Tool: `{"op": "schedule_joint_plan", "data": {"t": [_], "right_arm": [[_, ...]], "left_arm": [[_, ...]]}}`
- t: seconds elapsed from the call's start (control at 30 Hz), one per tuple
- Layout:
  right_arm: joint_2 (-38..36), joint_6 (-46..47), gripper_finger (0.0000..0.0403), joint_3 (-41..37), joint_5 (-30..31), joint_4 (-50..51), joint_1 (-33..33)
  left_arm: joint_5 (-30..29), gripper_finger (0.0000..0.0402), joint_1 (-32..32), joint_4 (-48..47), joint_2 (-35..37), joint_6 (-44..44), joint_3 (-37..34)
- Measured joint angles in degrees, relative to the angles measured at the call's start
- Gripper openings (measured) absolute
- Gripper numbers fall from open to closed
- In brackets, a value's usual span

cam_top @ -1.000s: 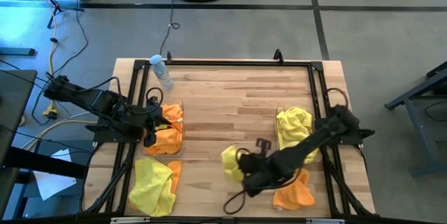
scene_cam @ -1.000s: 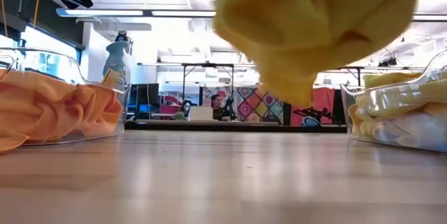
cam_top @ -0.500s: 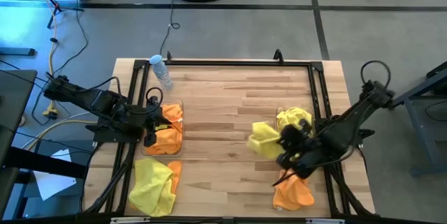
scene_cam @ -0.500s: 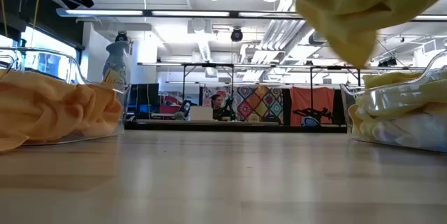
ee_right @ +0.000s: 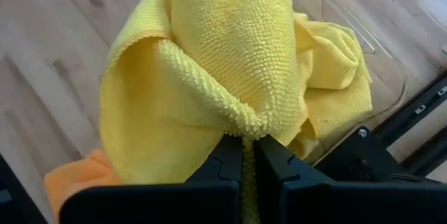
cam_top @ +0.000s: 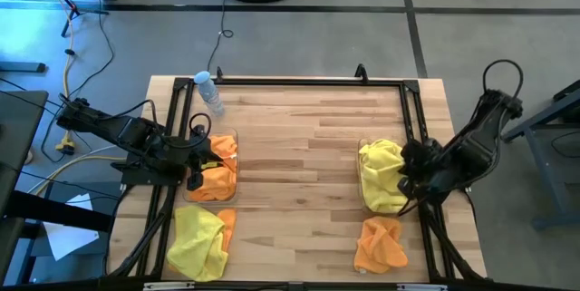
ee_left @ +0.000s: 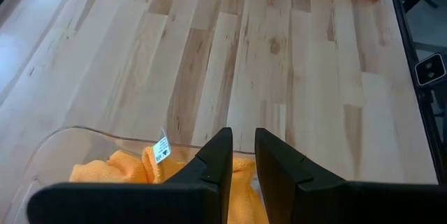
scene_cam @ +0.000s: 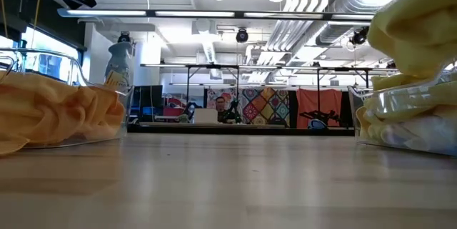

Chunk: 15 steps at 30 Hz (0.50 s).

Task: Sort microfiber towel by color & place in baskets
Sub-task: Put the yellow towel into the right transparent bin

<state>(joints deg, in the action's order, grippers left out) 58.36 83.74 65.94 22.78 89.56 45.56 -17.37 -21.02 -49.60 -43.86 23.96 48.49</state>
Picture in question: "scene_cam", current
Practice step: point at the black ceiling spotlight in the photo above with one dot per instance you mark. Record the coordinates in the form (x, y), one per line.
(124, 37)
(242, 35)
(358, 37)

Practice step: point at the person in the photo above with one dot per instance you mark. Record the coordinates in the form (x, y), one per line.
(221, 107)

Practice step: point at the white box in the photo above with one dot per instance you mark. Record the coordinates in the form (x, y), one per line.
(205, 115)

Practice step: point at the black background rig frame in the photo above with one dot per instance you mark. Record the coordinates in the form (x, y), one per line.
(214, 66)

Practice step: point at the long ceiling light bar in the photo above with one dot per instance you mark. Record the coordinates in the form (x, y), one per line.
(193, 14)

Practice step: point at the black table frame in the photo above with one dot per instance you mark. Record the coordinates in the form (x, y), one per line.
(250, 130)

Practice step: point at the colourful patchwork quilt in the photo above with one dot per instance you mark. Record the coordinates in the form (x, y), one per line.
(264, 106)

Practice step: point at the dark monitor screen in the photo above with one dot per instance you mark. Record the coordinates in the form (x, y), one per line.
(146, 97)

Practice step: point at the orange microfiber towel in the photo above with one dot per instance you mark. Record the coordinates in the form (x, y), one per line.
(53, 107)

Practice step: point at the clear plastic basket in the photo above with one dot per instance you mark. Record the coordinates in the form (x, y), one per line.
(129, 115)
(352, 107)

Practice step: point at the orange hanging cloth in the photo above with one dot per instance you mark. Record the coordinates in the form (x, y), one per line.
(317, 100)

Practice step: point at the red equipment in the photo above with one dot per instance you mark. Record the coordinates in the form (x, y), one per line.
(175, 109)

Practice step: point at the black background robot arm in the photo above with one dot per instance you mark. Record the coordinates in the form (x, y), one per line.
(321, 116)

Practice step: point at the clear spray bottle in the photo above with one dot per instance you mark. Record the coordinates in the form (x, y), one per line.
(119, 57)

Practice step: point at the black hanging cloth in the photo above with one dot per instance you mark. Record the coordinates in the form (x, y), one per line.
(346, 107)

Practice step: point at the blue and white helmet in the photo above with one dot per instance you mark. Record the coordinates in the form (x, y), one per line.
(317, 124)

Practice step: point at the black desk robot arm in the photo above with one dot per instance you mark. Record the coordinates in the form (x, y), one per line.
(233, 111)

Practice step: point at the silver ceiling air duct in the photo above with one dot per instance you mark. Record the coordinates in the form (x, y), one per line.
(357, 0)

